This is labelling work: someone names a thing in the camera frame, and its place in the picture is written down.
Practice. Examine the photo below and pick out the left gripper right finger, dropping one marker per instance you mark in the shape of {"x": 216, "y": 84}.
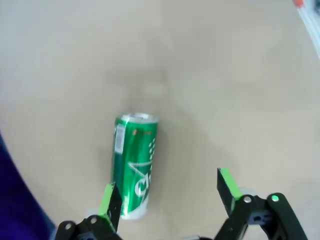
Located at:
{"x": 228, "y": 190}

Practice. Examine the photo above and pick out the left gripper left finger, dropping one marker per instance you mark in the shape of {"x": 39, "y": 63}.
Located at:
{"x": 110, "y": 205}

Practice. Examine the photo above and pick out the person in purple sweater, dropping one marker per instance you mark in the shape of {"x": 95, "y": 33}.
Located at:
{"x": 15, "y": 205}

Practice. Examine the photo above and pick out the green soda can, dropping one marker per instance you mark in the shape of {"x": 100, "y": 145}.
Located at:
{"x": 135, "y": 162}

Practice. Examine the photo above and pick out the white strip with red end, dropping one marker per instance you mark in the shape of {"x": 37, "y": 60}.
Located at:
{"x": 310, "y": 22}

